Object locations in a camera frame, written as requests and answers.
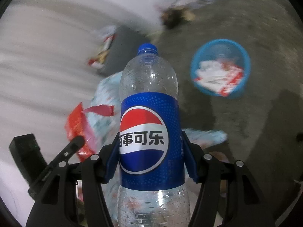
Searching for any floral blue quilt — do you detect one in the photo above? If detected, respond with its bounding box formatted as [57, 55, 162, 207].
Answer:
[86, 72, 227, 226]

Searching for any red white snack box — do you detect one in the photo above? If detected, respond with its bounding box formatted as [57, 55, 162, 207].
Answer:
[194, 60, 244, 97]

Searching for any blue plastic waste basket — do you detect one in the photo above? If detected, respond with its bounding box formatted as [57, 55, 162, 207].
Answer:
[190, 39, 251, 98]

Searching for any Pepsi plastic bottle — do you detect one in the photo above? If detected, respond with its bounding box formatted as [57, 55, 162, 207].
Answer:
[118, 44, 191, 226]

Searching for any red snack wrapper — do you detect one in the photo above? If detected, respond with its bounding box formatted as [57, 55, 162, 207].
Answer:
[65, 102, 115, 162]

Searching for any dark brown box on floor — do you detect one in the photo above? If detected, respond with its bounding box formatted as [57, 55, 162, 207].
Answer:
[160, 8, 189, 30]

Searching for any grey bedside cabinet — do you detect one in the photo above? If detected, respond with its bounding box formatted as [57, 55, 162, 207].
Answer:
[97, 26, 151, 76]

